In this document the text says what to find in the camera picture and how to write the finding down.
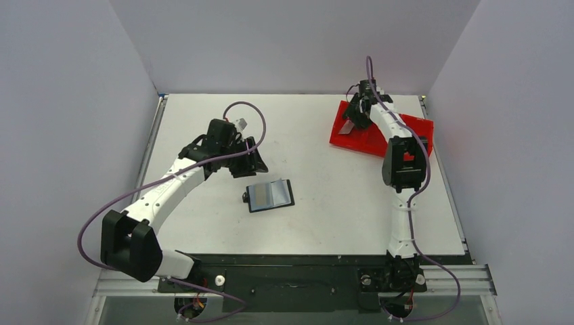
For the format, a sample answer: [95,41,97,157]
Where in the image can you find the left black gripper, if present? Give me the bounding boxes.
[221,137,267,178]

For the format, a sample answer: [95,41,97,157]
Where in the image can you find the silver grey credit card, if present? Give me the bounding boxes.
[338,120,355,135]

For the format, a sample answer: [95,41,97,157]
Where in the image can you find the black leather card holder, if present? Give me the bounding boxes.
[242,179,295,213]

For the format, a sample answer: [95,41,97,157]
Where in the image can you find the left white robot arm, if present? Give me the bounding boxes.
[100,118,268,291]

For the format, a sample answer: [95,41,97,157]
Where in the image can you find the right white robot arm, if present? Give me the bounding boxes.
[339,79,428,259]

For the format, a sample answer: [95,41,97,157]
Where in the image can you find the red plastic divided tray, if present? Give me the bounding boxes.
[329,100,434,158]

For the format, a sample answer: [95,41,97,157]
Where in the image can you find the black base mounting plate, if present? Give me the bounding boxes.
[156,253,429,313]

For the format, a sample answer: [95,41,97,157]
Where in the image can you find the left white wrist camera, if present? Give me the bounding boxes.
[233,118,248,133]

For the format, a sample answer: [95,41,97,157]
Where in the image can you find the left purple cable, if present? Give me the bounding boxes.
[77,101,267,272]

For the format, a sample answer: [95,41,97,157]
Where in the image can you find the aluminium rail frame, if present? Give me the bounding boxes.
[91,264,498,298]

